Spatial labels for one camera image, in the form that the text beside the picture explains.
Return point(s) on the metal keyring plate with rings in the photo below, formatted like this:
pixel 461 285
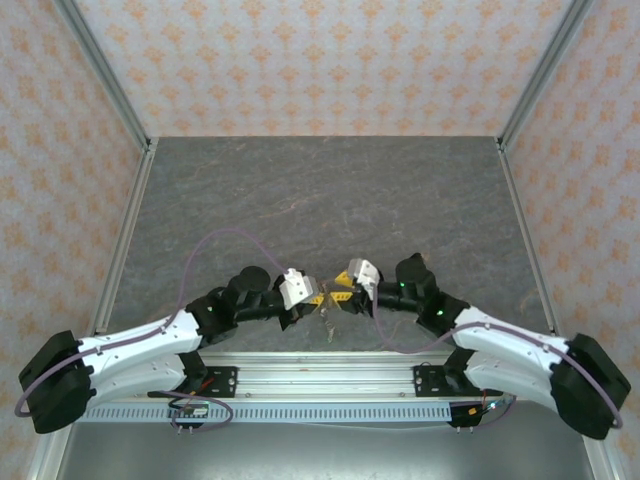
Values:
pixel 328 322

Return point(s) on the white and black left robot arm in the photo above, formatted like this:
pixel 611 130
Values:
pixel 145 340

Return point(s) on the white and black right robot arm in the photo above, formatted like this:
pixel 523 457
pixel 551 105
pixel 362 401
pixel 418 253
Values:
pixel 510 345

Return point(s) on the small circuit board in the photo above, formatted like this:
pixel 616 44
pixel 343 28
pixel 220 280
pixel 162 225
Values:
pixel 192 411
pixel 487 407

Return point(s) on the grey metal sheet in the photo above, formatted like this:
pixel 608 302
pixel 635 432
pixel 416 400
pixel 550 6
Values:
pixel 320 450

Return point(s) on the wide aluminium frame rail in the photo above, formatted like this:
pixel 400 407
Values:
pixel 320 375

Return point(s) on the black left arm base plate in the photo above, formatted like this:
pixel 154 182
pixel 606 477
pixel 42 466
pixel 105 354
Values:
pixel 222 380

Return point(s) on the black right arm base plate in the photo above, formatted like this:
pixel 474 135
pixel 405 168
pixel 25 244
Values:
pixel 425 380

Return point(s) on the aluminium side rail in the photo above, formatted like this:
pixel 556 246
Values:
pixel 125 240
pixel 525 240

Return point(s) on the aluminium frame post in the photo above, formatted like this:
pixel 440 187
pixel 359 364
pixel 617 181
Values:
pixel 107 75
pixel 540 75

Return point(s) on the short aluminium frame leg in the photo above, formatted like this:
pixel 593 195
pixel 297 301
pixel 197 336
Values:
pixel 602 460
pixel 45 460

